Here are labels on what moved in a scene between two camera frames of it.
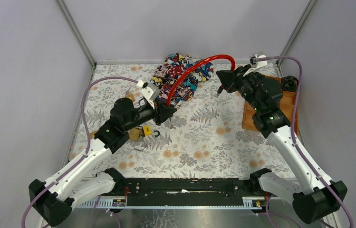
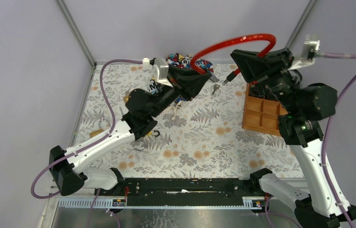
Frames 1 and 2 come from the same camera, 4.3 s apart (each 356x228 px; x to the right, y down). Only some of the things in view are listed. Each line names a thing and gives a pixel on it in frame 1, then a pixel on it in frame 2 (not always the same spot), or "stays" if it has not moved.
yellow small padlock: [148, 131] stays
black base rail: [187, 191] stays
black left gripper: [158, 111] -> [177, 84]
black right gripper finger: [227, 76] -> [253, 67]
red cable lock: [216, 56] -> [232, 76]
